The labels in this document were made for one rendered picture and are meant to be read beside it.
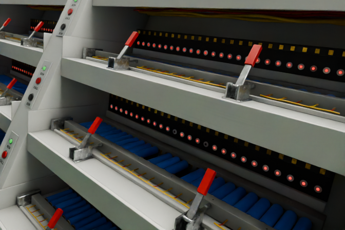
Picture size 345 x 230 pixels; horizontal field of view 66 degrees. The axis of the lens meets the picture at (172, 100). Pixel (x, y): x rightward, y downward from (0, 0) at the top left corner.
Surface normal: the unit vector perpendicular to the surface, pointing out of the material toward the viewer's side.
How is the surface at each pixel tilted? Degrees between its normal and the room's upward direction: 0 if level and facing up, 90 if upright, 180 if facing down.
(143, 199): 23
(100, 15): 90
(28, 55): 113
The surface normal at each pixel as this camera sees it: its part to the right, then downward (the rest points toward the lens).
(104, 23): 0.75, 0.23
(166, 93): -0.64, 0.07
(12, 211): 0.13, -0.97
